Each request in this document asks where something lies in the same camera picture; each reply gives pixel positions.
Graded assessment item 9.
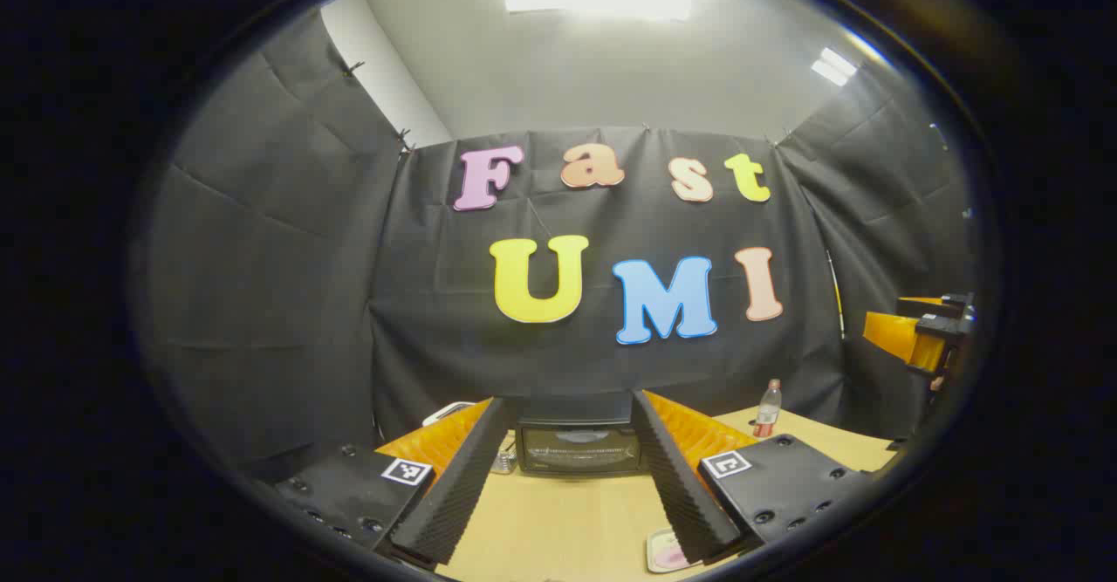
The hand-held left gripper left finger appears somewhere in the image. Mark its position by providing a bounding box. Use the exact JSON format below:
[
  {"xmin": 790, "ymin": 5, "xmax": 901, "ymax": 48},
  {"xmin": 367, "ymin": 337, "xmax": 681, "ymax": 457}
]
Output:
[{"xmin": 262, "ymin": 397, "xmax": 511, "ymax": 567}]

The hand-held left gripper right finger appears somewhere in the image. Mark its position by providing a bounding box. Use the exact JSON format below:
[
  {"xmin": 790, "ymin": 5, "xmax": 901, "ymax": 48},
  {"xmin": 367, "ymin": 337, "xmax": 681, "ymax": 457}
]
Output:
[{"xmin": 630, "ymin": 388, "xmax": 874, "ymax": 565}]

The white cherry-print plate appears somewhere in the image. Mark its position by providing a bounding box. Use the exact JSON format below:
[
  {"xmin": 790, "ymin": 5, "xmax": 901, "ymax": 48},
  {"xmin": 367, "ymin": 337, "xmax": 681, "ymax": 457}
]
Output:
[{"xmin": 646, "ymin": 527, "xmax": 699, "ymax": 574}]

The black electric oven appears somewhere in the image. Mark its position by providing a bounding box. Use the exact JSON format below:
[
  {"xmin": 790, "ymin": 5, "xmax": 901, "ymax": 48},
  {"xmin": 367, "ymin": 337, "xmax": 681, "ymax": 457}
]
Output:
[{"xmin": 515, "ymin": 393, "xmax": 642, "ymax": 476}]

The white toaster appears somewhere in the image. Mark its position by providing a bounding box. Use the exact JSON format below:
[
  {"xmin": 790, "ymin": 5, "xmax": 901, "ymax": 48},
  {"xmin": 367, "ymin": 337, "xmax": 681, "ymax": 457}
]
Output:
[{"xmin": 423, "ymin": 401, "xmax": 476, "ymax": 428}]

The clear bottle with red label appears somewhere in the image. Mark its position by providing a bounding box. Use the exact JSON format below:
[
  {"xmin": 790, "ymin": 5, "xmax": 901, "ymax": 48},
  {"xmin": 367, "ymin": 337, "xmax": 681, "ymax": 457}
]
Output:
[{"xmin": 755, "ymin": 379, "xmax": 783, "ymax": 439}]

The black backdrop cloth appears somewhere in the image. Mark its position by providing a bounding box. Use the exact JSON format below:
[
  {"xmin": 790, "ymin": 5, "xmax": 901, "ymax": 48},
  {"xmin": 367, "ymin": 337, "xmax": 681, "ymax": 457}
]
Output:
[{"xmin": 140, "ymin": 6, "xmax": 978, "ymax": 469}]

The small ceiling light panel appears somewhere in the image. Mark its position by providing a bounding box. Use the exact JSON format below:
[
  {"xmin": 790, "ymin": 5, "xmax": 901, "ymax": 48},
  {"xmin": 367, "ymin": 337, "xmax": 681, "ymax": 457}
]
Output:
[{"xmin": 812, "ymin": 48, "xmax": 858, "ymax": 86}]

